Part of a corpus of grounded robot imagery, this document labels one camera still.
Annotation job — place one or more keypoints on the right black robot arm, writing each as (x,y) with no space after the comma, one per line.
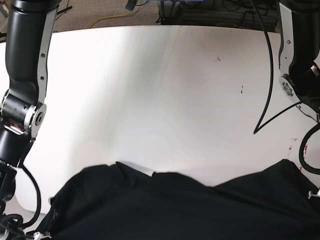
(23,109)

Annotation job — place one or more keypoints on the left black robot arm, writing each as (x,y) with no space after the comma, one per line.
(299,26)

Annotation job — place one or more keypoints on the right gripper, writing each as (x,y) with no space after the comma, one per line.
(37,235)

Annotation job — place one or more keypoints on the black T-shirt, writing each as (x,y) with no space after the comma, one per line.
(117,202)

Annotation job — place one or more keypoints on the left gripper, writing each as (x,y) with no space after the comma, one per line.
(313,192)

